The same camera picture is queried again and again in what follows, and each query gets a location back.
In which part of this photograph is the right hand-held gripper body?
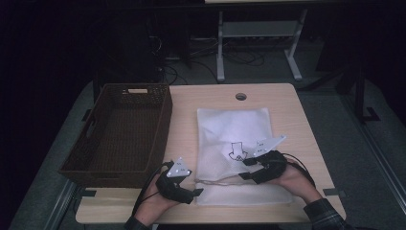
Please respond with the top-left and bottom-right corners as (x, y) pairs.
(252, 134), (288, 185)

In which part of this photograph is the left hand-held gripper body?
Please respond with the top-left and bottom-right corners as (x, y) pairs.
(155, 156), (194, 205)

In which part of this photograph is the white mesh laundry bag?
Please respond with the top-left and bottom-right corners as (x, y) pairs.
(194, 107), (295, 207)

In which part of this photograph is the brown wicker basket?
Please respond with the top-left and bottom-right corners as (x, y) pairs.
(57, 82), (174, 190)

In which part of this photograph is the person's left hand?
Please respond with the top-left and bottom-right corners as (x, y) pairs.
(135, 186), (180, 225)

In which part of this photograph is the person's right hand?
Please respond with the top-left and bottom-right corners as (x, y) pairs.
(272, 162), (322, 205)

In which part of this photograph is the black metal stand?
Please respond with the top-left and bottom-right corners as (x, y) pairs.
(353, 66), (381, 124)

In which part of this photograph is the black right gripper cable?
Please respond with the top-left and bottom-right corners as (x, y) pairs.
(281, 152), (317, 190)

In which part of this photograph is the tangle of black cables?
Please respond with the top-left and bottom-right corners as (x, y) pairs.
(221, 47), (266, 67)

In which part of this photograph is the metal floor rail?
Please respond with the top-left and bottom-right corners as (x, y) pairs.
(42, 178), (79, 230)
(341, 94), (406, 205)

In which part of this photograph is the white metal desk frame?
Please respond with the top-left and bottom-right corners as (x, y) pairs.
(215, 9), (309, 82)

